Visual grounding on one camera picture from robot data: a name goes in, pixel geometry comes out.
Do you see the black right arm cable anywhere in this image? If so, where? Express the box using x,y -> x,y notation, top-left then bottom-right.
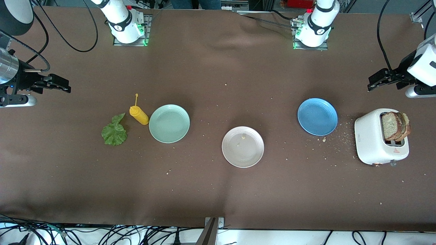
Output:
0,0 -> 98,72

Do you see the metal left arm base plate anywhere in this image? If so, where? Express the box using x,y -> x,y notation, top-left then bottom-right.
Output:
292,17 -> 329,51

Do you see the yellow mustard squeeze bottle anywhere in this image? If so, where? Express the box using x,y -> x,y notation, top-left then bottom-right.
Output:
129,94 -> 149,125

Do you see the blue plate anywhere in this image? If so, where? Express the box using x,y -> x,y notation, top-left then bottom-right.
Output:
297,98 -> 338,136

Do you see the red box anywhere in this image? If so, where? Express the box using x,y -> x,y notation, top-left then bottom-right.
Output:
288,0 -> 314,9

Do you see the green lettuce leaf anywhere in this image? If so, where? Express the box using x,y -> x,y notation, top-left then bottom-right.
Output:
101,113 -> 128,146

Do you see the white toaster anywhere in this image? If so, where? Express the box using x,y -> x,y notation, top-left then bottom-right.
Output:
354,108 -> 410,167

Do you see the brown tablecloth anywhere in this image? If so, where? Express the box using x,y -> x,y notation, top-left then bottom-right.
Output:
0,6 -> 436,232

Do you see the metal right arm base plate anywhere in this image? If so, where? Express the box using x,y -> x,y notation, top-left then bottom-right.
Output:
113,14 -> 150,47

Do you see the pale green plate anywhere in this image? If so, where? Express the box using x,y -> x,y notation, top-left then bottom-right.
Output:
149,104 -> 190,144

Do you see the beige plate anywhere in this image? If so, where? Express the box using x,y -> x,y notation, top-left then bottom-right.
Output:
222,126 -> 265,168

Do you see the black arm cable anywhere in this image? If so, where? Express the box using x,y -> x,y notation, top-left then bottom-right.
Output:
376,0 -> 436,68
0,0 -> 98,72

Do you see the brown bread slice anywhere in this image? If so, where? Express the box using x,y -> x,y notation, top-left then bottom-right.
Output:
381,112 -> 404,142
400,112 -> 411,141

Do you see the aluminium frame profile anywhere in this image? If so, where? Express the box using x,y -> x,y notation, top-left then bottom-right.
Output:
410,0 -> 436,23

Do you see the dark metal bar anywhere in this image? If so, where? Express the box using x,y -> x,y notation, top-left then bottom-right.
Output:
196,218 -> 217,245

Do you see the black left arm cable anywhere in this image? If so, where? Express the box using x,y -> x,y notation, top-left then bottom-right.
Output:
376,0 -> 436,68

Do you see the silver metal bracket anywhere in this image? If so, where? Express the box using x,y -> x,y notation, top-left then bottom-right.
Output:
204,217 -> 224,229

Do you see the black cable on cloth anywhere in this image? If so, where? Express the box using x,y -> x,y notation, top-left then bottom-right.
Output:
244,15 -> 300,29

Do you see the teal floor cable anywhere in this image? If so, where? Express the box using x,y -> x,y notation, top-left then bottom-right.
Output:
44,223 -> 67,239

